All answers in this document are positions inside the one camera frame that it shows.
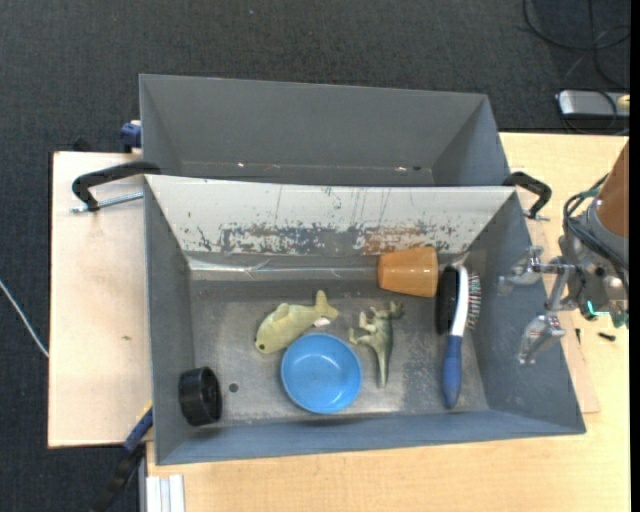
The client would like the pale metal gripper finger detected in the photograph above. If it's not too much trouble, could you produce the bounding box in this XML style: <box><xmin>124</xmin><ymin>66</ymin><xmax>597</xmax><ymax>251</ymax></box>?
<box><xmin>516</xmin><ymin>311</ymin><xmax>567</xmax><ymax>366</ymax></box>
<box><xmin>496</xmin><ymin>245</ymin><xmax>547</xmax><ymax>297</ymax></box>

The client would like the blue and white hairbrush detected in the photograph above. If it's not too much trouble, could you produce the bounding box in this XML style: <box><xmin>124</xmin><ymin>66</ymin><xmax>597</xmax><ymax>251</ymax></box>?
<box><xmin>434</xmin><ymin>264</ymin><xmax>483</xmax><ymax>411</ymax></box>

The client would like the orange plastic cup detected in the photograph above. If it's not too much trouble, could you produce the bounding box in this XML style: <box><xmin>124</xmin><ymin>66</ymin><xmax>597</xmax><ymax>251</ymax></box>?
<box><xmin>376</xmin><ymin>245</ymin><xmax>441</xmax><ymax>300</ymax></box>

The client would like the green toy dinosaur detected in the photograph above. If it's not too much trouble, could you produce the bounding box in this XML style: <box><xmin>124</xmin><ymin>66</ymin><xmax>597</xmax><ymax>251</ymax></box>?
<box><xmin>347</xmin><ymin>299</ymin><xmax>406</xmax><ymax>390</ymax></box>

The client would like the blue plastic bowl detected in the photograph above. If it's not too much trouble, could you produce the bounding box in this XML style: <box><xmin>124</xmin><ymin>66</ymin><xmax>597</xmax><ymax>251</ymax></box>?
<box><xmin>279</xmin><ymin>332</ymin><xmax>363</xmax><ymax>416</ymax></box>

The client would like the yellow-green plush whale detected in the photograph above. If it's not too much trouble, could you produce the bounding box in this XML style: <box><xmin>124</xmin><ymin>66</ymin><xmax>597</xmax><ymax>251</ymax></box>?
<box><xmin>254</xmin><ymin>289</ymin><xmax>341</xmax><ymax>356</ymax></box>

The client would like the grey metal bin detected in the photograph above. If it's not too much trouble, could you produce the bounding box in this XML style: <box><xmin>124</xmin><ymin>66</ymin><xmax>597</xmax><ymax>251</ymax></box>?
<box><xmin>138</xmin><ymin>73</ymin><xmax>587</xmax><ymax>466</ymax></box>

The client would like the black round cap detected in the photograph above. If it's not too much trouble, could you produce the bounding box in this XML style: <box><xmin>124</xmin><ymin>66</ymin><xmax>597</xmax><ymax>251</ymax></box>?
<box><xmin>177</xmin><ymin>366</ymin><xmax>224</xmax><ymax>428</ymax></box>

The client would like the pale wood flat board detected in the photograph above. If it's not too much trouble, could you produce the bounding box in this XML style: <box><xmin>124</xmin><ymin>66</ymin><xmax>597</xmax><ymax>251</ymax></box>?
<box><xmin>47</xmin><ymin>150</ymin><xmax>154</xmax><ymax>449</ymax></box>

